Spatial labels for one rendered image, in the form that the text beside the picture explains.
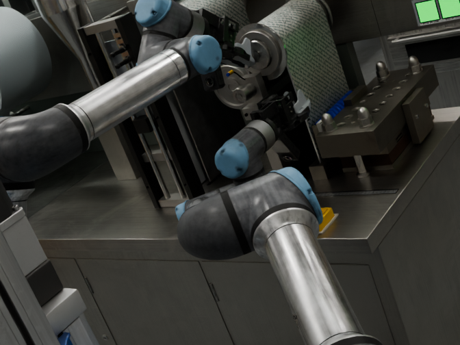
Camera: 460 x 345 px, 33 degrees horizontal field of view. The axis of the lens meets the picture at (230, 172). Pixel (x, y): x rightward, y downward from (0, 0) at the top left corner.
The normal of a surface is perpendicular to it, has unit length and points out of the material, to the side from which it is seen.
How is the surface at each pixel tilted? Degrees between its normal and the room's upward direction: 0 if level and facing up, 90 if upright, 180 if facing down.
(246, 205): 49
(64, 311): 90
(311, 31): 90
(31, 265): 90
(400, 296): 90
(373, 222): 0
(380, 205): 0
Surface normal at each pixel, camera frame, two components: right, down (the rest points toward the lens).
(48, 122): 0.09, -0.46
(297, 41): 0.77, -0.06
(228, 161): -0.53, 0.48
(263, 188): -0.28, -0.72
